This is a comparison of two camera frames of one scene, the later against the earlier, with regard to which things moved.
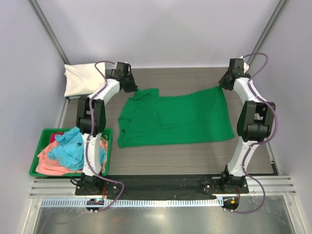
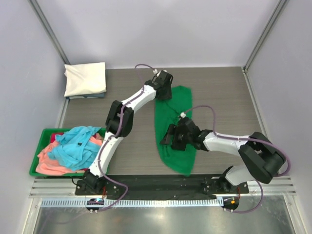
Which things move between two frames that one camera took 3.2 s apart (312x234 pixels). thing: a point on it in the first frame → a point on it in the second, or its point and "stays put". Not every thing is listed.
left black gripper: (134, 87) → (168, 95)
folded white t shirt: (83, 79) stays put
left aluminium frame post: (50, 30) stays put
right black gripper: (222, 83) → (176, 144)
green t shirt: (148, 118) → (169, 111)
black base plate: (169, 186) stays put
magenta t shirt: (52, 136) stays put
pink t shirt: (44, 165) stays put
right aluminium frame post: (262, 38) stays put
